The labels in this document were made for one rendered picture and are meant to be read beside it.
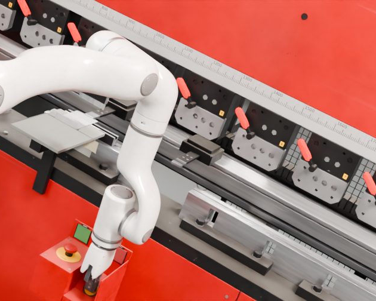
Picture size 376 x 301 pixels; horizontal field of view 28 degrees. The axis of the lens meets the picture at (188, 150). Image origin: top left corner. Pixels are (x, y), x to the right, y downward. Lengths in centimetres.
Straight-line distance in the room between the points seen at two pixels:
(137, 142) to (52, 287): 52
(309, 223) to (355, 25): 74
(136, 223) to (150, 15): 66
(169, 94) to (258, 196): 79
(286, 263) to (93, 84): 90
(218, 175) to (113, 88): 97
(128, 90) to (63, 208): 83
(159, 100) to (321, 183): 58
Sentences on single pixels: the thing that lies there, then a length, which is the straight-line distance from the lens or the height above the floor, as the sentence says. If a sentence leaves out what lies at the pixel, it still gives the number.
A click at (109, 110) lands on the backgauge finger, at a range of 260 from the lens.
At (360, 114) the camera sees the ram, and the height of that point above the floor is 143.
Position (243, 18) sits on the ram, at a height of 153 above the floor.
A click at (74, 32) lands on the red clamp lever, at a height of 128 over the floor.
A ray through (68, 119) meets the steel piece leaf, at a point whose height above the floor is 102.
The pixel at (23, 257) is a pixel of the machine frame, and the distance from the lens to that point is 257.
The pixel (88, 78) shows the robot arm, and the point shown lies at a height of 140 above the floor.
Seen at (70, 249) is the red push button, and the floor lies 81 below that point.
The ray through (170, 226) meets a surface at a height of 88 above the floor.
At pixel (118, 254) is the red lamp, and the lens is 218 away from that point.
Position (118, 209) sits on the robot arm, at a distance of 195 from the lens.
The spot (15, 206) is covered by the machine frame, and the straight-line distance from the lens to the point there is 252.
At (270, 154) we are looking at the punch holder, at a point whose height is 120.
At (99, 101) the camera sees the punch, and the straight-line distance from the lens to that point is 242.
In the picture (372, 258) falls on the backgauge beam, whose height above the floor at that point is 95.
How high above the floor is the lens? 193
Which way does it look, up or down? 22 degrees down
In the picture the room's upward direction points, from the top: 21 degrees clockwise
